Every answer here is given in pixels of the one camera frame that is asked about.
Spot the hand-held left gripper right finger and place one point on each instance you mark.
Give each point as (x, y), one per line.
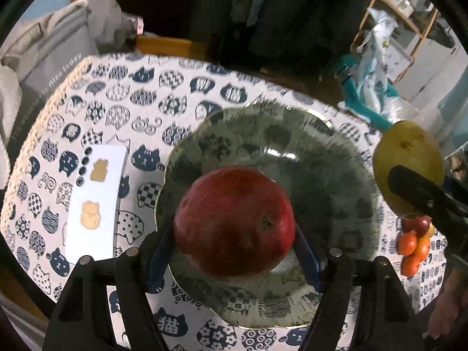
(309, 263)

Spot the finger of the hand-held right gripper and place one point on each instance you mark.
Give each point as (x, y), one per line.
(413, 186)

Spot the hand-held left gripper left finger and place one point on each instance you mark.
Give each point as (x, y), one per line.
(160, 263)

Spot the yellow-green pear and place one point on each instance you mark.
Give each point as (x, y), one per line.
(406, 150)

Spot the small red apple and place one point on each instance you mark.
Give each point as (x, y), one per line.
(416, 225)

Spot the large red apple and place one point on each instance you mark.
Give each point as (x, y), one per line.
(234, 219)

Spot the clear glass plate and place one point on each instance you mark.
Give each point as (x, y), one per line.
(292, 175)

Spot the person's right hand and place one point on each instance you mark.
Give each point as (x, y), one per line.
(446, 307)

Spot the clear plastic bag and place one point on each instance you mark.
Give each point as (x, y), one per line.
(402, 109)

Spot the white sticker card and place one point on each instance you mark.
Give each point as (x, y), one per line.
(106, 204)

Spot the teal box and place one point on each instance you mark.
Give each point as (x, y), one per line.
(356, 97)

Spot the white door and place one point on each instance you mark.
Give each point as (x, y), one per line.
(435, 69)

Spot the printed plastic bag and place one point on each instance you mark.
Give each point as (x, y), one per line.
(378, 55)

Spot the cat print tablecloth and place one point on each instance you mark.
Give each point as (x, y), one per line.
(109, 117)

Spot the wooden shelf rack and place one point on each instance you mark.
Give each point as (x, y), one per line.
(416, 25)

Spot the black coat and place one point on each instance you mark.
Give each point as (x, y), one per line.
(303, 18)

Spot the wooden drawer box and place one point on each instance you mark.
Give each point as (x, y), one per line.
(168, 45)

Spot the dark grey garment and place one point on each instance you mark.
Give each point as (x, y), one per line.
(109, 18)

